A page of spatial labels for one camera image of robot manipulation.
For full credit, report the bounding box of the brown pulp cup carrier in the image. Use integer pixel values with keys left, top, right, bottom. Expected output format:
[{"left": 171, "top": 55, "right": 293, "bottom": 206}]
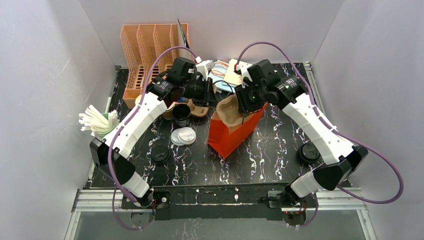
[
  {"left": 215, "top": 94, "right": 246, "bottom": 127},
  {"left": 187, "top": 99, "right": 209, "bottom": 118}
]

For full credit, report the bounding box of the orange paper bag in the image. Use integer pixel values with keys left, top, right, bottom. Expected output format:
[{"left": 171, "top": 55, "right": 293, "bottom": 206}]
[{"left": 207, "top": 103, "right": 268, "bottom": 159}]

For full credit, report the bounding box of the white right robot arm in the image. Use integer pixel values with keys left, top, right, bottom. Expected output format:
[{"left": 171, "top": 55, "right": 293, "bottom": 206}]
[{"left": 234, "top": 59, "right": 369, "bottom": 203}]

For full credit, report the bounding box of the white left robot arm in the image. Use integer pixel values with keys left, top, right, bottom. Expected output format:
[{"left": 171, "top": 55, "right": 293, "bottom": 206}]
[{"left": 89, "top": 57, "right": 217, "bottom": 203}]

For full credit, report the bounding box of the black paper cup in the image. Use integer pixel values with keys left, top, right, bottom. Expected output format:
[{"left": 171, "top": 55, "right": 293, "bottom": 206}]
[{"left": 171, "top": 104, "right": 191, "bottom": 127}]

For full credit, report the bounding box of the kraft paper cup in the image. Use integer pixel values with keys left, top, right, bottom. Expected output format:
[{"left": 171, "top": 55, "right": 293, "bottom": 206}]
[{"left": 162, "top": 102, "right": 176, "bottom": 120}]

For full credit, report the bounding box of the grey folder in organizer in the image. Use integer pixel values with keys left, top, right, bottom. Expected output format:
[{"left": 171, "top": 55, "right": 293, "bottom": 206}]
[{"left": 177, "top": 18, "right": 190, "bottom": 49}]

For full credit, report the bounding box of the light blue paper bag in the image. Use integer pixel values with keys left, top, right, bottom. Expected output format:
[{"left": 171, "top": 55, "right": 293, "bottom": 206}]
[{"left": 208, "top": 60, "right": 236, "bottom": 94}]

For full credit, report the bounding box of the orange plastic file organizer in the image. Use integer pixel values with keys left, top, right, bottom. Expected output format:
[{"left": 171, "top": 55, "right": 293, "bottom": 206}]
[{"left": 120, "top": 23, "right": 191, "bottom": 109}]

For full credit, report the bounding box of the white cup lid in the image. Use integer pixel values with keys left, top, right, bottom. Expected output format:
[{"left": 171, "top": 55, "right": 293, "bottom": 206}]
[{"left": 177, "top": 127, "right": 196, "bottom": 145}]

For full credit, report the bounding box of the white cup lid underneath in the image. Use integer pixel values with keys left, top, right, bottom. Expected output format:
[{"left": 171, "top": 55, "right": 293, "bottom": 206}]
[{"left": 170, "top": 128, "right": 184, "bottom": 146}]

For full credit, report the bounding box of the black cup lid left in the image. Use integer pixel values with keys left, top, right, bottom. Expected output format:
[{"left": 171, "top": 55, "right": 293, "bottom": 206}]
[{"left": 150, "top": 145, "right": 171, "bottom": 165}]

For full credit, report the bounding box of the black cup lid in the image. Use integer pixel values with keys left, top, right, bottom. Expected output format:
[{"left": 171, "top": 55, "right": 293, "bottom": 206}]
[
  {"left": 150, "top": 145, "right": 171, "bottom": 165},
  {"left": 296, "top": 143, "right": 321, "bottom": 166}
]

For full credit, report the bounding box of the black cup lid right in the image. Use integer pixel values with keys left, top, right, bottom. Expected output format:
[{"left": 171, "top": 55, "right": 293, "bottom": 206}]
[{"left": 296, "top": 143, "right": 321, "bottom": 166}]

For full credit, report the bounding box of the white wrapped straws bundle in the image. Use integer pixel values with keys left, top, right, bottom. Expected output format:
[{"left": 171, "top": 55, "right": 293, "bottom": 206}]
[{"left": 78, "top": 105, "right": 108, "bottom": 139}]

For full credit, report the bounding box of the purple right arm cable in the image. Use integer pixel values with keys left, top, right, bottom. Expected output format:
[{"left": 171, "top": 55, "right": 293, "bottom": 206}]
[{"left": 235, "top": 41, "right": 405, "bottom": 229}]

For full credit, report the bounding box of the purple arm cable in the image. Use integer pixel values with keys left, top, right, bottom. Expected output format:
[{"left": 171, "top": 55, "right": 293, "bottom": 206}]
[
  {"left": 235, "top": 41, "right": 405, "bottom": 229},
  {"left": 107, "top": 45, "right": 200, "bottom": 231}
]

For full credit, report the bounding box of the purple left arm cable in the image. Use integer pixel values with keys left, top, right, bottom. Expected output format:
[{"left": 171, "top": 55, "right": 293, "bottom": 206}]
[{"left": 107, "top": 45, "right": 200, "bottom": 231}]

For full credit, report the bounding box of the aluminium rail frame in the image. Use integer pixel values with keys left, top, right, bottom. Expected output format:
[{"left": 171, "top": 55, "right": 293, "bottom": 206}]
[{"left": 65, "top": 183, "right": 377, "bottom": 240}]

